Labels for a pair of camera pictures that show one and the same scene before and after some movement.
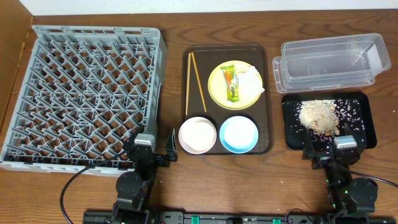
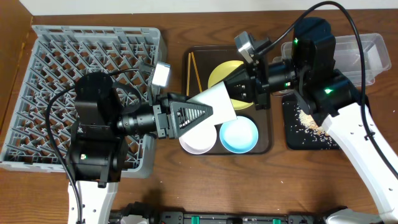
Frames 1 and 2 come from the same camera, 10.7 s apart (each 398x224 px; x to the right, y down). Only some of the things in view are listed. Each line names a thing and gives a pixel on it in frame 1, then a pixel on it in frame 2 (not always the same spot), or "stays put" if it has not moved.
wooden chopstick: [188, 81] stays put
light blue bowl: [239, 134] stays put
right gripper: [329, 158] to [259, 86]
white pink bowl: [197, 135] stays put
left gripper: [154, 157] to [162, 120]
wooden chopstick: [198, 81] stays put
